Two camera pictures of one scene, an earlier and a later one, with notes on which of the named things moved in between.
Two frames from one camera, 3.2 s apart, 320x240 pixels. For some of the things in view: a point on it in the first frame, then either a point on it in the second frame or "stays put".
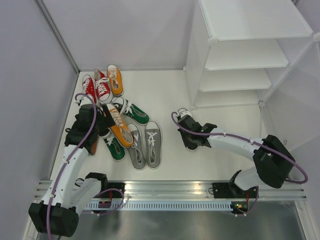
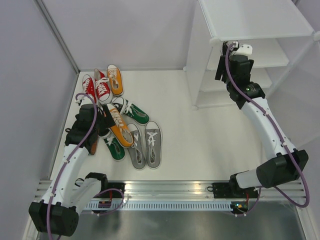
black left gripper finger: (109, 121) stays put
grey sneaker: (136, 151) stays put
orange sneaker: (120, 130) stays put
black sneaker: (193, 142) to (233, 46)
